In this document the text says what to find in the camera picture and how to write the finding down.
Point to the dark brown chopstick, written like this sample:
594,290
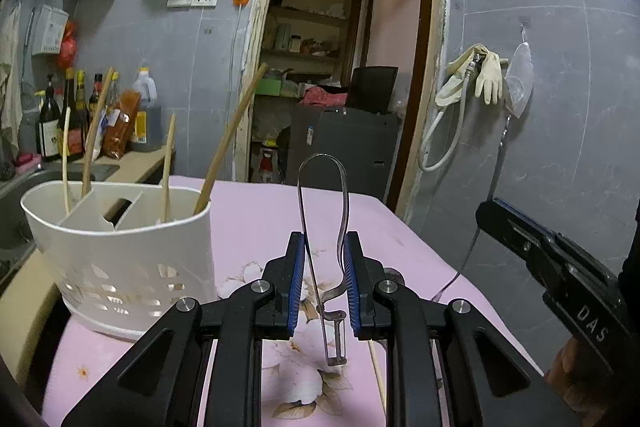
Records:
95,137

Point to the grey cabinet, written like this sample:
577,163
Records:
340,142

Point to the small glass jar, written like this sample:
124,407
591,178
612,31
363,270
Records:
295,44

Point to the tan wooden chopstick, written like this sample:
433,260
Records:
377,374
167,177

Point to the slim dark sauce bottle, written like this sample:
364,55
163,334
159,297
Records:
68,89

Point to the red white bottle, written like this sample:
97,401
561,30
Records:
268,164

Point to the yellow cap bottle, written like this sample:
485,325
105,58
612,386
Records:
114,93

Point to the hanging stained towel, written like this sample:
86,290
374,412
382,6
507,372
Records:
10,72

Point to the black monitor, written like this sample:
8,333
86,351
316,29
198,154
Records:
372,89

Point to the long brown wooden chopstick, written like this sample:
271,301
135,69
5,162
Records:
225,147

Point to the green box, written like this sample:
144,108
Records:
271,87

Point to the large oil jug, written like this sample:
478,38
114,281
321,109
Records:
145,117

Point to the cream rubber glove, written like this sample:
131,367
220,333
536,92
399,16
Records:
490,77
450,89

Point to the orange seasoning packet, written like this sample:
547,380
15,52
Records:
122,127

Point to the red plastic bag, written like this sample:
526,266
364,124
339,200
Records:
67,47

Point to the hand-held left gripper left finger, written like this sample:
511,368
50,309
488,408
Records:
296,287

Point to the white plastic utensil holder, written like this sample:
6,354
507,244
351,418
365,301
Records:
125,257

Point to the pale bamboo chopstick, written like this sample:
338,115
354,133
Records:
65,167

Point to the dark bottle white label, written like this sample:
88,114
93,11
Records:
49,127

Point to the steel sink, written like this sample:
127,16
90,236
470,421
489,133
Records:
15,217

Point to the dark wooden shelf unit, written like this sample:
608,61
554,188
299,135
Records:
310,21

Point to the green jar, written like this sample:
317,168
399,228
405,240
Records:
284,37

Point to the dark sauce bottle red label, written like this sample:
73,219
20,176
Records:
79,127

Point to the person's right hand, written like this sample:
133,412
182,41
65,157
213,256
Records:
570,372

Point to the red cloth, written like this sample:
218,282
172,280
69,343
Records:
325,97

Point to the pink floral tablecloth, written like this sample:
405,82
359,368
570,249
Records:
250,217

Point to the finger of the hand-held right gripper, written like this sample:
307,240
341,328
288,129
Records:
505,217

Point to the worn door frame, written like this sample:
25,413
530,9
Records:
250,57

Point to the white wall box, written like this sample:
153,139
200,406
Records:
50,32

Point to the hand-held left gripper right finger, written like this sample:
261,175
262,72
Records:
352,287

